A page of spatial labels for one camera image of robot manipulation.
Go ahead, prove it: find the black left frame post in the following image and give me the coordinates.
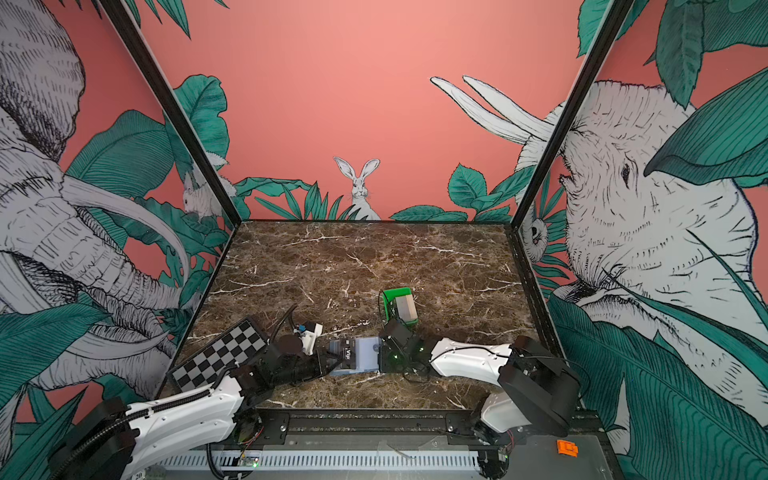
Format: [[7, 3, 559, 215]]
[[98, 0, 242, 228]]

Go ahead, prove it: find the blue leather card holder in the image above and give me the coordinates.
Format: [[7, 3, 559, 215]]
[[329, 337, 381, 376]]

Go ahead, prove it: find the black right frame post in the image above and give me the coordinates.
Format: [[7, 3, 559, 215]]
[[509, 0, 636, 229]]

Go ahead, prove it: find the orange connector clip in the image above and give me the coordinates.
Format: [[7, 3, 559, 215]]
[[556, 439, 579, 458]]

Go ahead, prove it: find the white slotted cable duct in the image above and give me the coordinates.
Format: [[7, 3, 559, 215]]
[[161, 450, 481, 472]]

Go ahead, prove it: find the black frame post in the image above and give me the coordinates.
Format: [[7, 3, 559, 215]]
[[509, 0, 636, 229], [98, 0, 242, 228]]

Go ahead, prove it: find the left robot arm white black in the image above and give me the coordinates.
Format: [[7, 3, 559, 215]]
[[48, 336, 344, 479]]

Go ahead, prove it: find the stack of credit cards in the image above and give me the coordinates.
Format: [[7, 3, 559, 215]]
[[395, 294, 418, 324]]

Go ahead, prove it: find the black white checkerboard plate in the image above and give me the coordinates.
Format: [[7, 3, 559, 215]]
[[168, 318, 268, 392]]

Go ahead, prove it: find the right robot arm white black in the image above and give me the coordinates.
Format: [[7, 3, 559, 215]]
[[379, 320, 581, 437]]

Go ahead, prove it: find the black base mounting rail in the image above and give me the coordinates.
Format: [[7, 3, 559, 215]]
[[234, 408, 519, 446]]

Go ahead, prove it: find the green plastic card tray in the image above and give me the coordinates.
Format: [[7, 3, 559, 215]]
[[380, 287, 418, 328]]

